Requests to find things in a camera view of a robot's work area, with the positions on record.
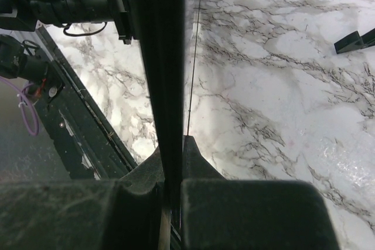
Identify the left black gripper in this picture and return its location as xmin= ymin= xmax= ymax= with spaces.
xmin=107 ymin=0 xmax=137 ymax=44

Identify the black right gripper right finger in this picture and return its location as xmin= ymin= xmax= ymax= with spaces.
xmin=181 ymin=136 xmax=339 ymax=249

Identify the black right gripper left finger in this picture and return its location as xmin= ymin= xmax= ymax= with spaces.
xmin=1 ymin=150 xmax=166 ymax=249

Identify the white dry-erase whiteboard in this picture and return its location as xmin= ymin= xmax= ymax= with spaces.
xmin=120 ymin=0 xmax=204 ymax=233

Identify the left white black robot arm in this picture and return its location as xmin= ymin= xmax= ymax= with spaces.
xmin=1 ymin=0 xmax=137 ymax=100

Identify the black whiteboard stand foot right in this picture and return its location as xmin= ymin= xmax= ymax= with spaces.
xmin=334 ymin=29 xmax=375 ymax=54

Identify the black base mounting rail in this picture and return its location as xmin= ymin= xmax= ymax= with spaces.
xmin=36 ymin=28 xmax=137 ymax=180

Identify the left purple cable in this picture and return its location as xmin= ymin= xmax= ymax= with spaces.
xmin=0 ymin=76 xmax=40 ymax=137

